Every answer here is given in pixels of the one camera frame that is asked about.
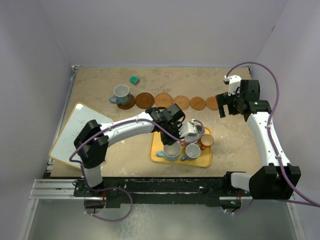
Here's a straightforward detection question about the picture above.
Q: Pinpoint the woven rattan coaster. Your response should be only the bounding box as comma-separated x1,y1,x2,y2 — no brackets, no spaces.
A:
173,95,190,110
154,92,174,108

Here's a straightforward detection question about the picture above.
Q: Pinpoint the dark wooden saucer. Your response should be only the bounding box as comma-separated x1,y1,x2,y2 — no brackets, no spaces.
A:
135,92,155,109
116,92,136,110

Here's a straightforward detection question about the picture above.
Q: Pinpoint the light wooden coaster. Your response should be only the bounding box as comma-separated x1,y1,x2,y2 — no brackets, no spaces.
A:
206,96,219,111
190,96,206,111

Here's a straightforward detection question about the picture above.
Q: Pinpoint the blue mug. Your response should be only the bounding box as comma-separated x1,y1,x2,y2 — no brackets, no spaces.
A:
155,142,182,162
109,84,131,105
180,143,201,162

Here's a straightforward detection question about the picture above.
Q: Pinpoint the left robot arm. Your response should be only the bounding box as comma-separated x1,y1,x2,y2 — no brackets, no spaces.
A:
69,104,195,196

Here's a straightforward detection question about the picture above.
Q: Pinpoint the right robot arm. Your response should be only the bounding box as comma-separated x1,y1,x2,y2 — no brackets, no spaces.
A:
215,75,301,200

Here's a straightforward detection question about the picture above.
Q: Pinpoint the small grey cup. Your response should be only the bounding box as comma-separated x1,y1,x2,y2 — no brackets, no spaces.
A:
196,125,205,137

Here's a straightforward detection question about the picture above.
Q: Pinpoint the pink printed mug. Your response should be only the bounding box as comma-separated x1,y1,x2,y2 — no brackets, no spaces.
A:
184,134,199,145

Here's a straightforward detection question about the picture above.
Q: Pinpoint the yellow tray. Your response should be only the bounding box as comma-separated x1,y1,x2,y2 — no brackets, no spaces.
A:
149,132,212,168

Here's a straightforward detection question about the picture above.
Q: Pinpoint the orange copper mug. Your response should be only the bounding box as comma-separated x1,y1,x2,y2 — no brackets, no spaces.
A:
200,134,214,150

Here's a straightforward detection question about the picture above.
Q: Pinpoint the green whiteboard eraser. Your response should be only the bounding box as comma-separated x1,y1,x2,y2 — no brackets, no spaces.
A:
129,76,140,85

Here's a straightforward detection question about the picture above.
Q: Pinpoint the yellow framed whiteboard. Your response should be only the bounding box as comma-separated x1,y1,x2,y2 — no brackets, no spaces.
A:
49,102,113,169

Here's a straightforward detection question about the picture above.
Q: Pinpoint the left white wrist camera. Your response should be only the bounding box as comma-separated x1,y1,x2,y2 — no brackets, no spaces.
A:
178,121,198,138

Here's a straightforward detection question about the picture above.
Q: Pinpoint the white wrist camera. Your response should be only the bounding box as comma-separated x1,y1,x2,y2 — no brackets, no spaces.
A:
178,121,198,138
223,75,242,96

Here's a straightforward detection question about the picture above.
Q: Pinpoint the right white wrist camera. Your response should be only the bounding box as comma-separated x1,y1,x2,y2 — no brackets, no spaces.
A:
223,75,242,96

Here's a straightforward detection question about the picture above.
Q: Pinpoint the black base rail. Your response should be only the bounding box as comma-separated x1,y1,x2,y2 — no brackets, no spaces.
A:
72,176,250,209

